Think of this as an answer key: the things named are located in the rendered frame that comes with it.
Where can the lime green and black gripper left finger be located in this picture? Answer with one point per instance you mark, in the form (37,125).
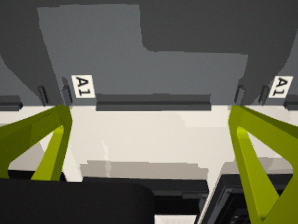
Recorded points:
(17,137)

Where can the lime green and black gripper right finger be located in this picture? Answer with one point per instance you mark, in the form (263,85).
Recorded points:
(259,191)

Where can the black well plate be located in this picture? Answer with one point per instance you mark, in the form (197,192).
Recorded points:
(234,211)

